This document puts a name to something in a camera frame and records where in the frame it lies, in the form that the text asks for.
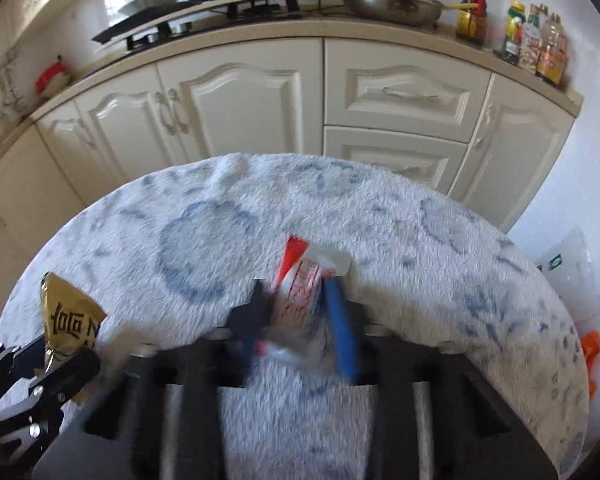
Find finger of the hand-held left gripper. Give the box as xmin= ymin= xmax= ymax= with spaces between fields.
xmin=0 ymin=337 xmax=48 ymax=411
xmin=0 ymin=349 xmax=102 ymax=453

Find gold snack packet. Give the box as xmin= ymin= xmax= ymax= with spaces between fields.
xmin=40 ymin=272 xmax=108 ymax=376

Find cooking oil bottle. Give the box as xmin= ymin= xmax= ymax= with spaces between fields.
xmin=535 ymin=12 xmax=567 ymax=86

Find hanging kitchen utensils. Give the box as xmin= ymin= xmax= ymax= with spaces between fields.
xmin=0 ymin=67 xmax=26 ymax=138

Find blue white fluffy table cloth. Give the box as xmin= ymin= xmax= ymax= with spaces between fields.
xmin=0 ymin=152 xmax=592 ymax=480

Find red white plastic wrapper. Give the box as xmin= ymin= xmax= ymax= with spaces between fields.
xmin=260 ymin=235 xmax=352 ymax=367

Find cream base cabinet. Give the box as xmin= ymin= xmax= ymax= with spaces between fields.
xmin=0 ymin=22 xmax=583 ymax=271

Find white rice bag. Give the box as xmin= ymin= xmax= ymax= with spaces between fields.
xmin=536 ymin=227 xmax=600 ymax=323

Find steel wok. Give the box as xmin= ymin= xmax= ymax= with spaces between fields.
xmin=117 ymin=0 xmax=188 ymax=16

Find white label bottle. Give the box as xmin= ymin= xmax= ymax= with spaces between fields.
xmin=522 ymin=4 xmax=542 ymax=73

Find yellow cap bottle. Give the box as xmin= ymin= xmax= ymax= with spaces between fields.
xmin=502 ymin=1 xmax=527 ymax=65

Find large cream drawer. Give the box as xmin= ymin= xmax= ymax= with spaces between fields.
xmin=324 ymin=39 xmax=492 ymax=143

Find orange plastic bag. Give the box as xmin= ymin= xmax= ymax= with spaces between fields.
xmin=580 ymin=330 xmax=600 ymax=403

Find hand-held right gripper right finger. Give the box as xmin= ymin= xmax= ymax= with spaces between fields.
xmin=322 ymin=276 xmax=561 ymax=480

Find steel frying pan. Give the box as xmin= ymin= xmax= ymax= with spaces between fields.
xmin=340 ymin=0 xmax=481 ymax=27

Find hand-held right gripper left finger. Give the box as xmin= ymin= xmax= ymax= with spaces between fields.
xmin=30 ymin=280 xmax=276 ymax=480

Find red lid white bowl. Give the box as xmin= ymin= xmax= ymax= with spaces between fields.
xmin=35 ymin=56 xmax=72 ymax=96

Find dark sauce bottle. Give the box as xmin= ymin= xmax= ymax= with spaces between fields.
xmin=455 ymin=0 xmax=488 ymax=46

